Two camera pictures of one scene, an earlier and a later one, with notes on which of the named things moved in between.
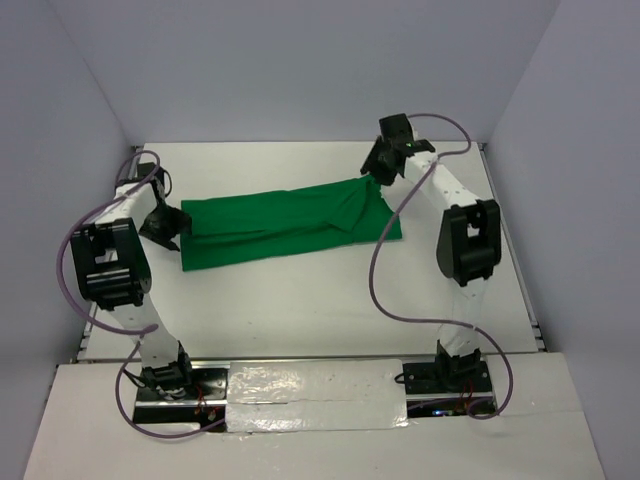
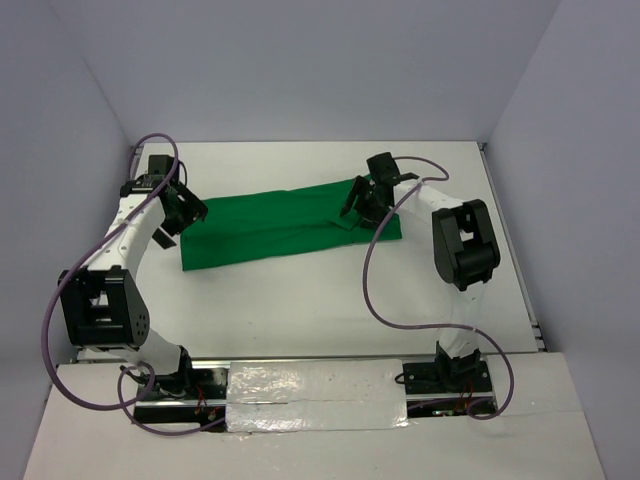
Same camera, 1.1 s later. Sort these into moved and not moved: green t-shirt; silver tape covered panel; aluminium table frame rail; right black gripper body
Moved: right black gripper body
Not moved: silver tape covered panel; green t-shirt; aluminium table frame rail
